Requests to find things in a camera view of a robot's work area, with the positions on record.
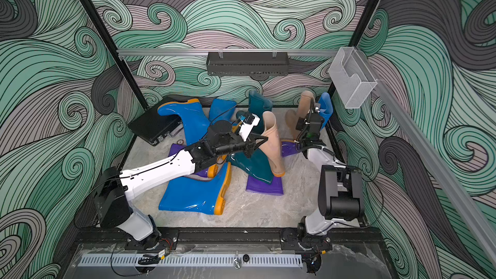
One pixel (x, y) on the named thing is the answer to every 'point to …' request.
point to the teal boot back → (258, 105)
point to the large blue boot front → (201, 196)
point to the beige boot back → (303, 108)
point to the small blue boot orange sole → (221, 110)
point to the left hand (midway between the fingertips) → (266, 134)
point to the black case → (153, 126)
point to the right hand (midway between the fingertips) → (306, 114)
